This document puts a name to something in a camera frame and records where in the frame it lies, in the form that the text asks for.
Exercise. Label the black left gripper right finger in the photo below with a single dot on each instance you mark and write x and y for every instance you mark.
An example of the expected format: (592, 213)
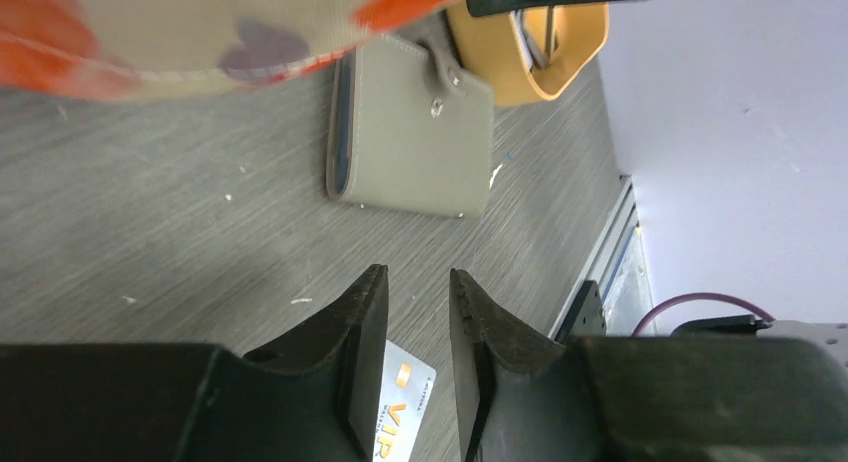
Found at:
(524, 397)

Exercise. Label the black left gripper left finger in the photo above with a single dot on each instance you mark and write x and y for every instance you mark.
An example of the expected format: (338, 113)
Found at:
(310, 394)

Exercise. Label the tan oval tray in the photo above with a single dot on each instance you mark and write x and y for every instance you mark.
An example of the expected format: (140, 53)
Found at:
(489, 48)

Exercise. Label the orange floral garment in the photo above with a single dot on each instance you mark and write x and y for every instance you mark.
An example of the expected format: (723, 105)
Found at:
(118, 50)

